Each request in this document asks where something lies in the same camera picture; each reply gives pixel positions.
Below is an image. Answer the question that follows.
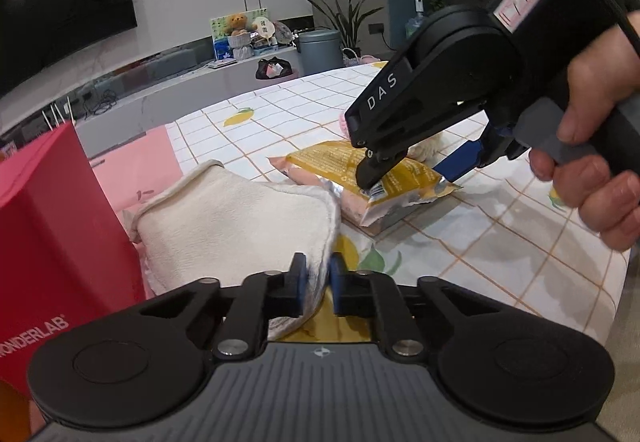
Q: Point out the checkered lemon table cloth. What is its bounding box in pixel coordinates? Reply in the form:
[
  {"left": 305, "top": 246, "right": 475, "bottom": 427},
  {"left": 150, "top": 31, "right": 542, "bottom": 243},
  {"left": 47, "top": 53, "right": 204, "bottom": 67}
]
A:
[{"left": 166, "top": 65, "right": 629, "bottom": 341}]

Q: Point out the grey trash can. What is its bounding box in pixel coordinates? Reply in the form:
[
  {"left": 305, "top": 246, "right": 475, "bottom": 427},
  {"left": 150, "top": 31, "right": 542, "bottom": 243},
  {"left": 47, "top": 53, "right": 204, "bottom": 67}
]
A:
[{"left": 296, "top": 29, "right": 344, "bottom": 76}]

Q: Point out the black wall television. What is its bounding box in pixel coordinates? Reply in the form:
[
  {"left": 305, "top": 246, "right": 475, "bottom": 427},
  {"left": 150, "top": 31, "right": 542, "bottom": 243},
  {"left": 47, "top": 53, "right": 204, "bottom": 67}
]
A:
[{"left": 0, "top": 0, "right": 138, "bottom": 95}]

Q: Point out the cream towel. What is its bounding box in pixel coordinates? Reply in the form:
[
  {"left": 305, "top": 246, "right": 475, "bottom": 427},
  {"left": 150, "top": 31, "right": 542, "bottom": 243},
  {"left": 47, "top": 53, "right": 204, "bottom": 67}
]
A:
[{"left": 125, "top": 160, "right": 341, "bottom": 340}]

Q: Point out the pink waste bin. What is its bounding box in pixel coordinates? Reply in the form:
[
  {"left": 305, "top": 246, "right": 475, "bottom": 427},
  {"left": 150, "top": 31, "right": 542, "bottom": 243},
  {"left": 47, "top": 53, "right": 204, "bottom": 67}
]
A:
[{"left": 255, "top": 56, "right": 298, "bottom": 81}]

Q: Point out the white wifi router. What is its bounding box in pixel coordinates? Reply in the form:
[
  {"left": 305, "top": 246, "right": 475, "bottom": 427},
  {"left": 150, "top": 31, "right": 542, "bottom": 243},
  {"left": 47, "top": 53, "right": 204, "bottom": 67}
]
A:
[{"left": 40, "top": 96, "right": 76, "bottom": 130}]

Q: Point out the green floor plant right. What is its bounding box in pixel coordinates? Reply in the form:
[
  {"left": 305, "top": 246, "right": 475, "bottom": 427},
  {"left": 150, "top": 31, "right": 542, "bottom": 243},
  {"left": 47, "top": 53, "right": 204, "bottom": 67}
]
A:
[{"left": 305, "top": 0, "right": 383, "bottom": 58}]

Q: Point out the yellow snack packet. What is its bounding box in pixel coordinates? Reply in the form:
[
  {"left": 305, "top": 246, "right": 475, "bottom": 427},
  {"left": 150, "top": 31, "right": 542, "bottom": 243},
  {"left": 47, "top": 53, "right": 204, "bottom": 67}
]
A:
[{"left": 269, "top": 141, "right": 458, "bottom": 228}]

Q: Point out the person right hand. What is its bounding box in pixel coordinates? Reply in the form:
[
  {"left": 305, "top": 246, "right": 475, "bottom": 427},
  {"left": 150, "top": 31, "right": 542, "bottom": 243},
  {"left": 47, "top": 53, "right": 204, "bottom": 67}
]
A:
[{"left": 529, "top": 26, "right": 639, "bottom": 251}]

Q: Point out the red Wonderlab box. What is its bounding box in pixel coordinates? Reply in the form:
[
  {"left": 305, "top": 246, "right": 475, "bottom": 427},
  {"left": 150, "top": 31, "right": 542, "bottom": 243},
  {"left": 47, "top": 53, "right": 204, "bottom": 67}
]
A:
[{"left": 0, "top": 124, "right": 145, "bottom": 394}]

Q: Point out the pink plush toy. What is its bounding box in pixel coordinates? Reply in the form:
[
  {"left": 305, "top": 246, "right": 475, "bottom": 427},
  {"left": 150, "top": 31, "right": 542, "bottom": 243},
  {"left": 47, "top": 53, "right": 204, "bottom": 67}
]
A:
[{"left": 338, "top": 113, "right": 442, "bottom": 165}]

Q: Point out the blue water bottle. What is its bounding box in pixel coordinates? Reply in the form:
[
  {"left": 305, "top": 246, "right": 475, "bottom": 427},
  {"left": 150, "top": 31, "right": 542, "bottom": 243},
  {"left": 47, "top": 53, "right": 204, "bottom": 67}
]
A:
[{"left": 405, "top": 0, "right": 424, "bottom": 39}]

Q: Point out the pink small bag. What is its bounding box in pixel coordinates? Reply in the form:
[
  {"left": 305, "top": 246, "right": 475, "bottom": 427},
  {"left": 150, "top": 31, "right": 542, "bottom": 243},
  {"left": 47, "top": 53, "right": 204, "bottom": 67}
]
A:
[{"left": 342, "top": 48, "right": 380, "bottom": 67}]

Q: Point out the small teddy bear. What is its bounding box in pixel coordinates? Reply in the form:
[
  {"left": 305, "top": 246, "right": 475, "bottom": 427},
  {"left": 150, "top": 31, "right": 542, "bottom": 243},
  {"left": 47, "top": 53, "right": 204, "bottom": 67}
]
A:
[{"left": 227, "top": 13, "right": 254, "bottom": 61}]

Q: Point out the pink table mat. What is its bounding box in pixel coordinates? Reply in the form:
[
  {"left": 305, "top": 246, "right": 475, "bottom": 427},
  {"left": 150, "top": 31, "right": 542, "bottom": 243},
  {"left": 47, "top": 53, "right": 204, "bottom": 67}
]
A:
[{"left": 91, "top": 126, "right": 182, "bottom": 214}]

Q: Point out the orange cardboard box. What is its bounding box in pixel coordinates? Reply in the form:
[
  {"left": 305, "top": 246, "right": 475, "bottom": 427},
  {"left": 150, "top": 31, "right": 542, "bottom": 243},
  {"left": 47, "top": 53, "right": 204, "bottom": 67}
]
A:
[{"left": 0, "top": 382, "right": 32, "bottom": 442}]

